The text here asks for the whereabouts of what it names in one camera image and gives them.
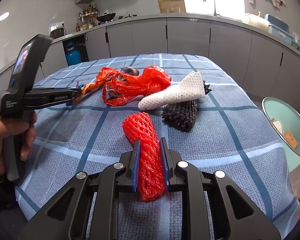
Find wooden cutting board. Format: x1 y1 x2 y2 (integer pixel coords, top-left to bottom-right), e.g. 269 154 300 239
158 0 186 14

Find white paper towel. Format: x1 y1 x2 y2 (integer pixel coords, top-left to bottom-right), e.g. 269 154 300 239
138 71 205 111

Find blue plaid tablecloth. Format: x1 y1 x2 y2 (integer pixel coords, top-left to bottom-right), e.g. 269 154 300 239
16 54 299 237

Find red plastic bag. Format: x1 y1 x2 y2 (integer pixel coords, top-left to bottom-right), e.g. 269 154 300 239
102 66 172 107

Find red foam fruit net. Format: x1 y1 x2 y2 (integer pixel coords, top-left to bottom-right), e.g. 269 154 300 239
122 112 165 202

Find black wok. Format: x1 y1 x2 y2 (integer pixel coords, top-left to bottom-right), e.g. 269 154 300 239
96 12 116 23

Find person's left hand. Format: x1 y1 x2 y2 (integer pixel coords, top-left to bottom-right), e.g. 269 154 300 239
0 112 38 181

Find blue gas cylinder under counter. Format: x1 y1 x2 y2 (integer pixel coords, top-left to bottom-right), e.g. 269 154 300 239
66 42 82 66

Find white plastic container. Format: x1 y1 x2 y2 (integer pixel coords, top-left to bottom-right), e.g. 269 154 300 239
242 13 270 31

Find chrome sink faucet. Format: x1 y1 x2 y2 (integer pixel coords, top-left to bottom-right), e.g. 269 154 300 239
203 0 217 16

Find green trash basin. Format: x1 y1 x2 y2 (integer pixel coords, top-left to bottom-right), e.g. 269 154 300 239
262 97 300 172

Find black rice cooker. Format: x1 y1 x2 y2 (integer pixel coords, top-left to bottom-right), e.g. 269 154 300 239
50 27 65 39

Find blue storage box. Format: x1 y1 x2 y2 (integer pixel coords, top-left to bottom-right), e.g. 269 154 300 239
264 14 293 45

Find grey kitchen counter cabinets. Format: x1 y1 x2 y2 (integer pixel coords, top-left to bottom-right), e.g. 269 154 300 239
0 13 300 120

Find spice rack with bottles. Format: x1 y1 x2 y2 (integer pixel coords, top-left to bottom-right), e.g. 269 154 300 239
76 3 99 32

